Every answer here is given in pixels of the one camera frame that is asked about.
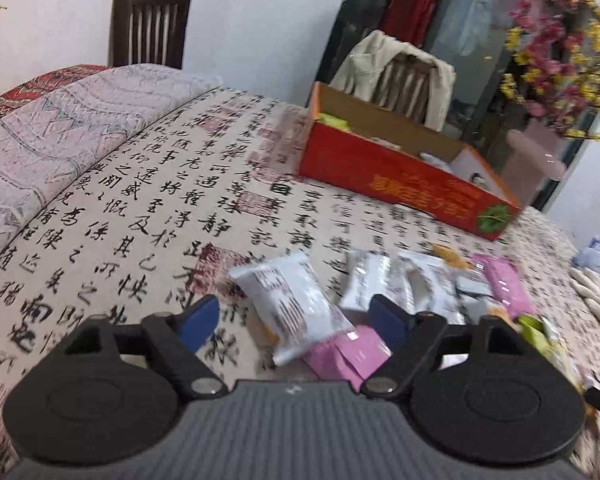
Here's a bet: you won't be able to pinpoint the blue plastic bag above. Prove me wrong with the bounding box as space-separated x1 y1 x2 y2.
572 235 600 276

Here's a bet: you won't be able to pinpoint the dark wooden chair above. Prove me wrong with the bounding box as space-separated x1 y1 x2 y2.
109 0 193 70

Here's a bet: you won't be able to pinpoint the pink patterned blanket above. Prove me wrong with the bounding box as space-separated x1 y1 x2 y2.
0 64 223 271

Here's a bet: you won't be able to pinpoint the yellow-green snack packet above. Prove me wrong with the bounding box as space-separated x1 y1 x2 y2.
317 112 353 133

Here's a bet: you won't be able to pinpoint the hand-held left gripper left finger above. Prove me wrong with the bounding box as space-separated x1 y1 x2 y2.
62 295 229 402

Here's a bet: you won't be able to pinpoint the large white snack packet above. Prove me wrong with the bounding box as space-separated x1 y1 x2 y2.
229 252 355 367

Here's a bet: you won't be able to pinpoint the red patterned cloth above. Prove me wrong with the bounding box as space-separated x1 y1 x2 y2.
0 64 111 103

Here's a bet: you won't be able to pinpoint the pale blue hanging garment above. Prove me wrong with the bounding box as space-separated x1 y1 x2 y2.
445 0 496 56

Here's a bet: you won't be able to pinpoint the grey snack packet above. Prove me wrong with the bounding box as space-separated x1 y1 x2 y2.
455 270 493 298

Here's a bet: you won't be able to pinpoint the red and blue hanging cloth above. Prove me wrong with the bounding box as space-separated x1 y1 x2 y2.
380 0 453 46

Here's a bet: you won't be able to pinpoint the red cardboard box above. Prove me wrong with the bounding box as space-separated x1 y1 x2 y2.
298 81 522 242

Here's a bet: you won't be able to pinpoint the calligraphy print tablecloth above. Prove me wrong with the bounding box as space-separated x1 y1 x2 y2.
0 85 600 480

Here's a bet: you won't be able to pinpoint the orange snack packet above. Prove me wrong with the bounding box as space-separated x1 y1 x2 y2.
430 242 473 271

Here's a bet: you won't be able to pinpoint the pink and yellow blossom branches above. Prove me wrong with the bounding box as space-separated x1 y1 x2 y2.
455 0 600 141

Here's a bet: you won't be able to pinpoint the brown slatted chair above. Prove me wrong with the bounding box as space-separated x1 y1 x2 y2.
372 57 431 123

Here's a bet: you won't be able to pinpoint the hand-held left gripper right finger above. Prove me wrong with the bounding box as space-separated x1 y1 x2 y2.
360 294 528 396

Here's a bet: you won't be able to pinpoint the chair with beige jacket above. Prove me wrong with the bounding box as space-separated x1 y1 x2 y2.
330 30 457 131

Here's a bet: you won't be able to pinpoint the small white snack packet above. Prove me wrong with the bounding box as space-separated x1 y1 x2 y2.
397 252 466 323
339 250 406 313

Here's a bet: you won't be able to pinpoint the pink snack packet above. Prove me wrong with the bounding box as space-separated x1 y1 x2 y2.
302 325 393 383
470 254 533 318

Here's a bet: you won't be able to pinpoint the green snack packet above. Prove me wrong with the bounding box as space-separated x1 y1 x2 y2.
517 312 556 361

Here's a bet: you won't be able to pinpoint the pink glass vase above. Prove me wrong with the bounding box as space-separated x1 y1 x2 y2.
505 120 568 208

